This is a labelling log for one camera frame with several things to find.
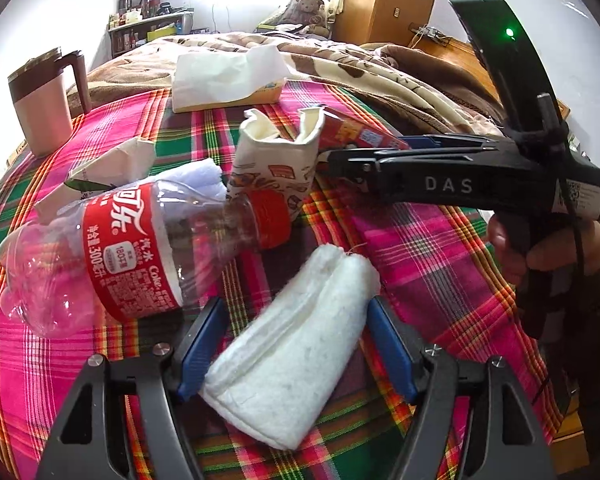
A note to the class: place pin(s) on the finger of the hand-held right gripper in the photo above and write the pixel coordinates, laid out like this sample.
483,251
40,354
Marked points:
355,165
430,141

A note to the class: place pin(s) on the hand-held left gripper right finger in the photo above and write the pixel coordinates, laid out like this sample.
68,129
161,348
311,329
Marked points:
390,350

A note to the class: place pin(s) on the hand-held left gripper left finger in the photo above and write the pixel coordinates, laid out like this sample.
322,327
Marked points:
200,355

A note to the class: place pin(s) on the red drink can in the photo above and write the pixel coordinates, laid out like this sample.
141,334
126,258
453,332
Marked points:
350,130

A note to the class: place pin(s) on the printed paper cup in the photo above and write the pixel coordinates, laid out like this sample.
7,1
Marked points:
275,160

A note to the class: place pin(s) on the white cloth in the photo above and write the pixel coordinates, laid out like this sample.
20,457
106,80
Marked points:
290,360

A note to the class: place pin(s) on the clear red-label plastic bottle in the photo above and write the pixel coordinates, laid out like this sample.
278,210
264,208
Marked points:
120,260

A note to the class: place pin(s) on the leaf printed paper packet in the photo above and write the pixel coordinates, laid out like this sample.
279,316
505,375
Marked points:
115,160

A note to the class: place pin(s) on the person's right hand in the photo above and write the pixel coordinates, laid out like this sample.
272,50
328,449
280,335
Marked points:
545,255

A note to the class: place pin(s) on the brown patterned blanket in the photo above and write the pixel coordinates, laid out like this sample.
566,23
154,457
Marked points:
380,75

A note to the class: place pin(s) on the wooden headboard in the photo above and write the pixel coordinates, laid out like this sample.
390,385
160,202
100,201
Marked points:
460,60

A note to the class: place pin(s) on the plaid blanket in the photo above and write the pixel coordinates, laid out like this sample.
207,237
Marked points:
430,260

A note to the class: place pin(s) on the wooden wardrobe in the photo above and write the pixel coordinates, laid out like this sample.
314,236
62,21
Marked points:
390,0

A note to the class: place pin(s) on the brown teddy bear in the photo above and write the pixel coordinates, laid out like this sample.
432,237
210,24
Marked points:
310,15

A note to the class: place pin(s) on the tissue box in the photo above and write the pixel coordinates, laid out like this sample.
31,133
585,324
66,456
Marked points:
215,80

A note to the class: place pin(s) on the shelf with bottles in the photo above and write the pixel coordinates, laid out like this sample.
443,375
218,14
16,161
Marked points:
150,35

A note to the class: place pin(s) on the pink mug with brown lid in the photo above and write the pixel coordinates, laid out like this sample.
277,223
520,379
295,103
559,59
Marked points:
40,110

